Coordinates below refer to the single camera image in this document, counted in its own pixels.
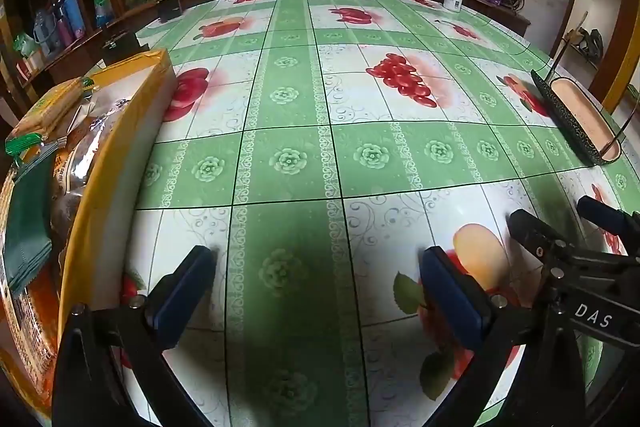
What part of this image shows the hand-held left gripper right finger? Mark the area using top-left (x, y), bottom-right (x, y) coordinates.
top-left (419, 246), bottom-right (588, 427)

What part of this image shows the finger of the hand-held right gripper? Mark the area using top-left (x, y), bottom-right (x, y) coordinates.
top-left (507, 208), bottom-right (571, 268)
top-left (577, 196), bottom-right (640, 258)

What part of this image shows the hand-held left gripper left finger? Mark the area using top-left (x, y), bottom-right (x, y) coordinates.
top-left (52, 245), bottom-right (217, 427)

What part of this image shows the clear bag of brown pastries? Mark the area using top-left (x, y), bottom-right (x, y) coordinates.
top-left (50, 94), bottom-right (136, 258)

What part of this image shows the yellow cardboard tray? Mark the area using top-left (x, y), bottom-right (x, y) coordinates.
top-left (0, 49), bottom-right (177, 423)

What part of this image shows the oval black serving basket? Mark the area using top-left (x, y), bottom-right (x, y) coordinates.
top-left (530, 69), bottom-right (622, 166)

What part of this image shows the large orange snack packet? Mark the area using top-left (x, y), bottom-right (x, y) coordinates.
top-left (0, 277), bottom-right (58, 393)

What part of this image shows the dark green snack packet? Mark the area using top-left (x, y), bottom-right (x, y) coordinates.
top-left (2, 157), bottom-right (53, 298)

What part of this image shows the black bag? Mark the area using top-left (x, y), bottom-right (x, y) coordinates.
top-left (580, 28), bottom-right (604, 58)

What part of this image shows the green fruit print tablecloth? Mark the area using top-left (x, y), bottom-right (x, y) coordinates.
top-left (85, 0), bottom-right (640, 427)

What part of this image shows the green label cracker packet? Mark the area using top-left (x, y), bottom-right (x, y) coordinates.
top-left (5, 77), bottom-right (96, 158)

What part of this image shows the green plastic bag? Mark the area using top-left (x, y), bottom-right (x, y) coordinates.
top-left (14, 33), bottom-right (41, 58)

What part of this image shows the blue thermos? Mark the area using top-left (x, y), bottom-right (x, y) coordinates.
top-left (65, 0), bottom-right (86, 38)

